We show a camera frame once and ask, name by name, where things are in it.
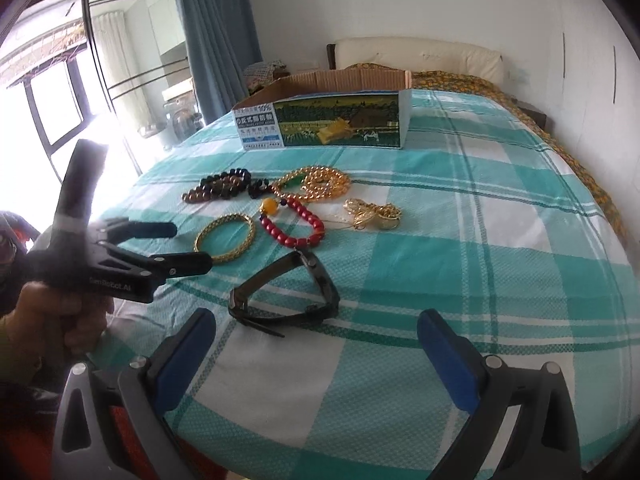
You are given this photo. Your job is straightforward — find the red bead bracelet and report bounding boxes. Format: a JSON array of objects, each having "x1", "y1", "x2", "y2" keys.
[{"x1": 257, "y1": 195, "x2": 327, "y2": 252}]

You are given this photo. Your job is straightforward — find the person's left hand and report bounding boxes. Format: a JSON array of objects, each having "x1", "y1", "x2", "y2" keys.
[{"x1": 12, "y1": 285, "x2": 109, "y2": 388}]

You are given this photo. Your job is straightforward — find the gold woven bangle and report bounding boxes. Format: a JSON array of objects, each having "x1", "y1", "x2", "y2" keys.
[{"x1": 193, "y1": 212, "x2": 257, "y2": 265}]

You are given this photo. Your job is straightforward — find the blue curtain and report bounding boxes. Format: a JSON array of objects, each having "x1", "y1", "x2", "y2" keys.
[{"x1": 168, "y1": 0, "x2": 252, "y2": 125}]

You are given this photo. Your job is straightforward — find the white wardrobe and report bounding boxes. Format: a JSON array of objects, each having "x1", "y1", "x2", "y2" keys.
[{"x1": 522, "y1": 0, "x2": 640, "y2": 241}]

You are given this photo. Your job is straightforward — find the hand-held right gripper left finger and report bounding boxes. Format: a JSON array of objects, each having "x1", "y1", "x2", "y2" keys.
[{"x1": 52, "y1": 308, "x2": 217, "y2": 480}]

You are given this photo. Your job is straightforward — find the folded patterned cloth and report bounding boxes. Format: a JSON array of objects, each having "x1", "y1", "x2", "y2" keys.
[{"x1": 243, "y1": 59, "x2": 292, "y2": 95}]

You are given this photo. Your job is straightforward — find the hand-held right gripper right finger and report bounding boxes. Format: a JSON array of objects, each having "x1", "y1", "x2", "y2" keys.
[{"x1": 417, "y1": 309, "x2": 583, "y2": 480}]

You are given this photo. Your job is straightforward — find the dark bead bracelet green tassel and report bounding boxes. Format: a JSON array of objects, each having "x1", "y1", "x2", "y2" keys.
[{"x1": 181, "y1": 167, "x2": 307, "y2": 205}]

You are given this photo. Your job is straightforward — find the glass jars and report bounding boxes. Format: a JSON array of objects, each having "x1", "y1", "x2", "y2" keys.
[{"x1": 161, "y1": 96, "x2": 205, "y2": 142}]

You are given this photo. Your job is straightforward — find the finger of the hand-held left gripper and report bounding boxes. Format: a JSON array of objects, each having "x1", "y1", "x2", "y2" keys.
[
  {"x1": 107, "y1": 246, "x2": 214, "y2": 286},
  {"x1": 97, "y1": 216, "x2": 179, "y2": 247}
]

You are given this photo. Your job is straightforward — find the cream padded headboard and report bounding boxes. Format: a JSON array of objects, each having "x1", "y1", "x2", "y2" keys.
[{"x1": 326, "y1": 36, "x2": 506, "y2": 85}]

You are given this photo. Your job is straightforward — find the black framed window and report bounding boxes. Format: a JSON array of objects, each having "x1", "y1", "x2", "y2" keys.
[{"x1": 0, "y1": 0, "x2": 133, "y2": 166}]

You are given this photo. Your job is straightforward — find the dark wooden nightstand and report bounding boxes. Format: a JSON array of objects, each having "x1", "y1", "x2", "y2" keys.
[{"x1": 514, "y1": 99, "x2": 549, "y2": 132}]

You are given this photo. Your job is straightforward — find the gold bead necklace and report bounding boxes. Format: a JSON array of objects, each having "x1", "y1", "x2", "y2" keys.
[{"x1": 272, "y1": 165, "x2": 352, "y2": 204}]

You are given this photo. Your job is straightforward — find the printed cardboard box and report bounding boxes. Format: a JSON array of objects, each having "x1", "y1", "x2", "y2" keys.
[{"x1": 233, "y1": 69, "x2": 413, "y2": 152}]

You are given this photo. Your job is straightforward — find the teal checked bedsheet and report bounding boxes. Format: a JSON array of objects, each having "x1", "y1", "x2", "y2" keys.
[{"x1": 82, "y1": 87, "x2": 640, "y2": 480}]

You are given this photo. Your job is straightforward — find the black leather bracelet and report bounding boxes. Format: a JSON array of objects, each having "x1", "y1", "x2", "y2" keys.
[{"x1": 228, "y1": 248, "x2": 342, "y2": 339}]

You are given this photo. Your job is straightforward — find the gold chain with pendant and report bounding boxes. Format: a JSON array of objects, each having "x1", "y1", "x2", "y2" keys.
[{"x1": 327, "y1": 198, "x2": 402, "y2": 233}]

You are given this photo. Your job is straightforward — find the person's left forearm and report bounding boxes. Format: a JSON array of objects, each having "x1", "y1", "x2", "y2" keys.
[{"x1": 0, "y1": 310, "x2": 23, "y2": 391}]

